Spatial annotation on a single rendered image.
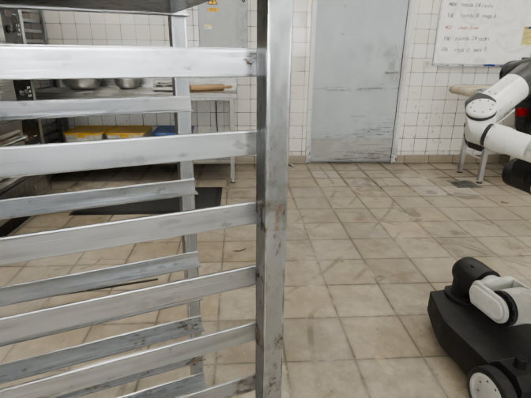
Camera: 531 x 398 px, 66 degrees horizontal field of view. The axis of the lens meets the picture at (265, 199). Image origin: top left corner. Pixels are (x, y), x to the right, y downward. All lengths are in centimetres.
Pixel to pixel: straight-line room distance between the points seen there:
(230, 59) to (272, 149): 11
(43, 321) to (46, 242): 9
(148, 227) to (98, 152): 10
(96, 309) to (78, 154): 18
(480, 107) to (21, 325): 117
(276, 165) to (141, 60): 18
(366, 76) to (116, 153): 459
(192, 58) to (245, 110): 429
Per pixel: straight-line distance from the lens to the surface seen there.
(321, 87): 484
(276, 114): 47
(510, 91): 141
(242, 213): 51
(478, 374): 179
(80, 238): 48
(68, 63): 44
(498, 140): 127
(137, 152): 46
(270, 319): 57
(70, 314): 53
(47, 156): 46
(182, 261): 100
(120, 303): 53
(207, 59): 46
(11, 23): 366
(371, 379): 187
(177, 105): 89
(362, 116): 500
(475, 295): 200
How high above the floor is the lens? 124
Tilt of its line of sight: 20 degrees down
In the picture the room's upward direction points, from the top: 1 degrees clockwise
